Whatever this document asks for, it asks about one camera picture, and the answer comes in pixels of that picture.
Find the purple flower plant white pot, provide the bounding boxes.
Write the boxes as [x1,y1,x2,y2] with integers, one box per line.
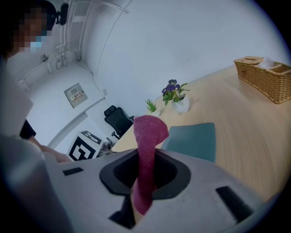
[161,79,191,114]

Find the person's black clothing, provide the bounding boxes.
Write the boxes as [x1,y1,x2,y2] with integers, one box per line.
[19,119,37,140]

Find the black head-mounted camera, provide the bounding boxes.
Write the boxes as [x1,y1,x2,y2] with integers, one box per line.
[55,3,69,26]

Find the grey electrical panel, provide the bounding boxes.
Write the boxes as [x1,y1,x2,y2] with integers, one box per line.
[64,82,89,109]

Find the person's left forearm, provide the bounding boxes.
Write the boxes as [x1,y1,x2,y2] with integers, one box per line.
[33,138,71,164]

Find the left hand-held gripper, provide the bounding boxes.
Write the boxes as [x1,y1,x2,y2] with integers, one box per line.
[66,130,114,162]

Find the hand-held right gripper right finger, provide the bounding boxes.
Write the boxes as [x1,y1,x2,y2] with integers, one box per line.
[140,148,269,233]

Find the blue face mask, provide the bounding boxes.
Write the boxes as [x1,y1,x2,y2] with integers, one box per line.
[30,30,53,54]

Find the wicker basket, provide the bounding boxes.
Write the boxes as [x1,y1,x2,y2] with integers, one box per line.
[233,56,291,105]

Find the grey laptop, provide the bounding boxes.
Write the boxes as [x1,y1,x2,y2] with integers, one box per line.
[161,122,216,164]

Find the pink cloth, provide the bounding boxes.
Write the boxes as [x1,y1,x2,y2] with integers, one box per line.
[130,114,170,216]

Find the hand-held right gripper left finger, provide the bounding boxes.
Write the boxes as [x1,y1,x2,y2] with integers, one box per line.
[45,148,140,233]

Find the tissue pack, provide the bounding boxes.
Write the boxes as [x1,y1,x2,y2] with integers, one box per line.
[256,56,276,69]

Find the small green plant white pot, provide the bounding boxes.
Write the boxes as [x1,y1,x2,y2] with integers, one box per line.
[145,98,161,117]

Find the person's head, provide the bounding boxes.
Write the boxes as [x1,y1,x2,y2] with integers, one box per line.
[0,0,57,60]

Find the black office chair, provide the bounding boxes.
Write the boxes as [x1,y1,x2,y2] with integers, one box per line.
[104,105,135,140]

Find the white ceiling pipes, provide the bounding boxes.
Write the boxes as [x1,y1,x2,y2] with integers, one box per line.
[19,0,130,91]

